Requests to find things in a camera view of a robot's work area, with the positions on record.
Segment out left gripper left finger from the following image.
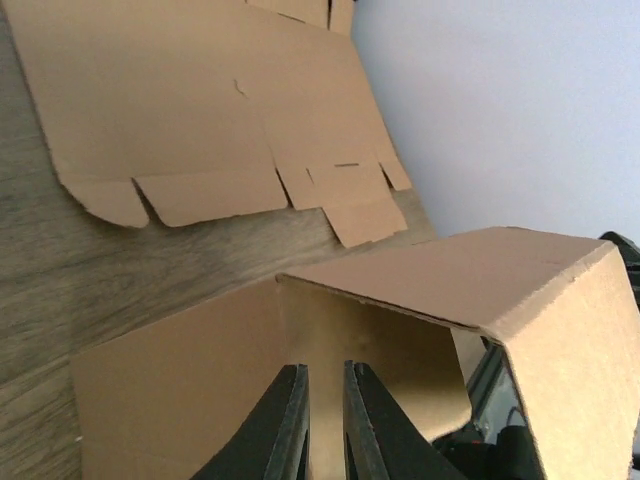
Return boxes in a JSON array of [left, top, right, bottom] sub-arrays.
[[192, 364, 311, 480]]

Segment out stack of flat cardboard blanks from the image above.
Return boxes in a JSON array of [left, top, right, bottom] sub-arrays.
[[4, 1, 411, 247]]

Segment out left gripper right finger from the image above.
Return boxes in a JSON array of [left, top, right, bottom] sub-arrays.
[[343, 361, 464, 480]]

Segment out cardboard box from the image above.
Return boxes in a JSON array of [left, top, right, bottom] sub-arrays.
[[71, 227, 639, 479]]

